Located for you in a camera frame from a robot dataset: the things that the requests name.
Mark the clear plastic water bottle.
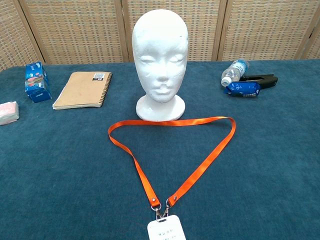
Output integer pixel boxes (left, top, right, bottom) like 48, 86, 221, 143
220, 58, 250, 88

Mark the blue cookie box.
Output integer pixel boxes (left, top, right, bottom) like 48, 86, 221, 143
24, 61, 53, 104

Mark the orange lanyard strap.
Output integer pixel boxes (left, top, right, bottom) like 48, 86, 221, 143
107, 116, 237, 222

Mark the white badge card holder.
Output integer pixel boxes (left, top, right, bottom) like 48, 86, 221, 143
146, 214, 187, 240

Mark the woven folding screen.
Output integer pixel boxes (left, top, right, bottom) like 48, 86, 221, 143
0, 0, 320, 72

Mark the white foam mannequin head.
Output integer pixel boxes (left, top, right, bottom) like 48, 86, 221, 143
131, 8, 190, 123

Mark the blue wet wipes pack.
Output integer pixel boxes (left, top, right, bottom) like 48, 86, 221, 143
223, 81, 262, 98

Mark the blue table cloth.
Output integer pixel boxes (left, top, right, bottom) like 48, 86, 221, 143
0, 59, 320, 240

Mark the brown spiral notebook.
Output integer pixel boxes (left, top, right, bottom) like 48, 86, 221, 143
52, 71, 113, 111

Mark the black stapler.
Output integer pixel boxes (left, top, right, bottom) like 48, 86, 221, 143
239, 73, 279, 91

